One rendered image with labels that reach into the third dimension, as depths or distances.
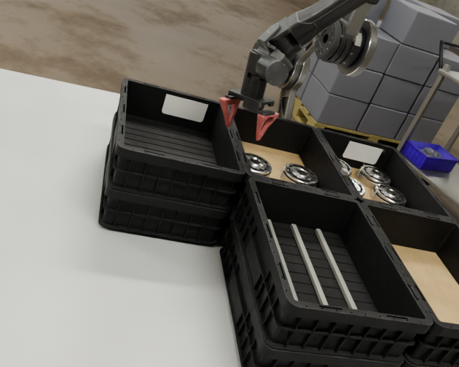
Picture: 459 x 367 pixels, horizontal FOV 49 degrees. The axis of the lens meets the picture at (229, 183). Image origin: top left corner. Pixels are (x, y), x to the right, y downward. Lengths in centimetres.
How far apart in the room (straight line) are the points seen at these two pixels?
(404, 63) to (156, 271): 330
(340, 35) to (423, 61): 251
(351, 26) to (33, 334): 134
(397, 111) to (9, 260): 365
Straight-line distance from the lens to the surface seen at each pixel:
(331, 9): 121
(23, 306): 104
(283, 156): 157
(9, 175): 136
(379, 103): 425
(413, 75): 427
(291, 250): 117
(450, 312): 130
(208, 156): 140
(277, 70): 116
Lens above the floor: 147
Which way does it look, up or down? 29 degrees down
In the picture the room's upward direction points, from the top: 22 degrees clockwise
